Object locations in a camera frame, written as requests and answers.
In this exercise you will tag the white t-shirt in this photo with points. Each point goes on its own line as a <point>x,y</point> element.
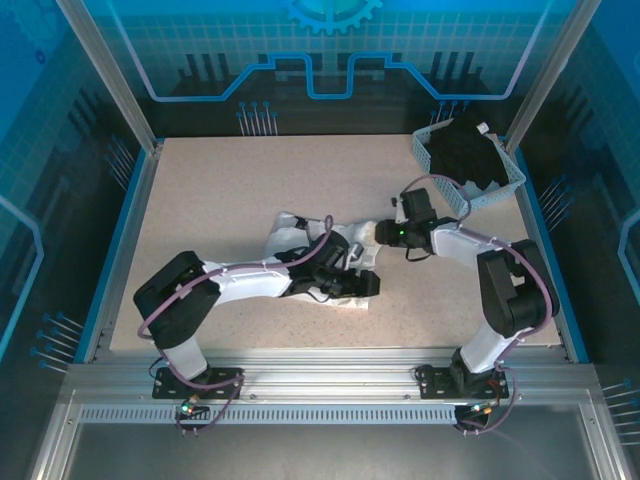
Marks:
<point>285,240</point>

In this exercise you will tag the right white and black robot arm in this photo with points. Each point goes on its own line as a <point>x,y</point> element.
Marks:
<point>460,247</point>

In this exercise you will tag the aluminium table side rail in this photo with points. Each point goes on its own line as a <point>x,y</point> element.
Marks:
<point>129,240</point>

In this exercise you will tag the white garment tag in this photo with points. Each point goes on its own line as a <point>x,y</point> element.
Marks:
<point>482,128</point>

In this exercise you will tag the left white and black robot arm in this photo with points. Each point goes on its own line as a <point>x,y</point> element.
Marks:
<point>250,287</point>

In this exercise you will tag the black garment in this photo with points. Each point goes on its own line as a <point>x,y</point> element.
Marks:
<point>465,155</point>

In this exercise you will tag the small circuit board with LEDs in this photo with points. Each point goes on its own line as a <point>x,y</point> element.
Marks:
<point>189,409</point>
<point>481,407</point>

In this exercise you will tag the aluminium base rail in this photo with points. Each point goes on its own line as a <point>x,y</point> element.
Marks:
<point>325,372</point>

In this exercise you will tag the light blue perforated basket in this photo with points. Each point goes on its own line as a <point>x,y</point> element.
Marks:
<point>480,200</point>

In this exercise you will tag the aluminium frame post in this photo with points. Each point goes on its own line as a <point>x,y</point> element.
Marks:
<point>112,75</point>
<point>550,75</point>

